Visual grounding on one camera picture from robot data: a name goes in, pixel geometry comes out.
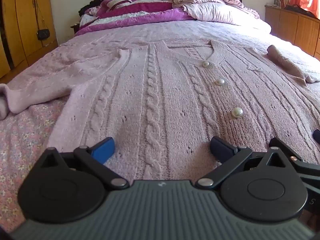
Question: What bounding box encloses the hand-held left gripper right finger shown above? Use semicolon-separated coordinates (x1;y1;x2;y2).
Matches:
195;136;288;190

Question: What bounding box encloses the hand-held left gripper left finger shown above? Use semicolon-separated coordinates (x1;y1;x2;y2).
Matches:
40;137;130;190

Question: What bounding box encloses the pink cable-knit cardigan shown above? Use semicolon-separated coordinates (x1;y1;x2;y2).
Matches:
0;39;320;181

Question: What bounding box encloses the dark clothes pile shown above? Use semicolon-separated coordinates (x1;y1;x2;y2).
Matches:
78;0;102;16

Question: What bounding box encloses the pink floral bedspread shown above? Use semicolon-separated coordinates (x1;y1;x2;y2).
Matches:
0;20;320;233

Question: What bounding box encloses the wooden side cabinet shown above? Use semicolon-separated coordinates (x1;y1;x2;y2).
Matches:
264;4;320;62

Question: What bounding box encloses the small black handbag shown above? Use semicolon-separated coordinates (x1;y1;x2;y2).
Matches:
31;0;50;40

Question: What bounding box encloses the pink checked pillow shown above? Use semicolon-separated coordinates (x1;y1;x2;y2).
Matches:
183;2;272;34

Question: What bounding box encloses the magenta white striped quilt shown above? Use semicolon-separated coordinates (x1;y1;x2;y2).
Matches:
75;0;198;37

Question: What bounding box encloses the wooden wardrobe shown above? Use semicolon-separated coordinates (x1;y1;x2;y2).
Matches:
0;0;59;79

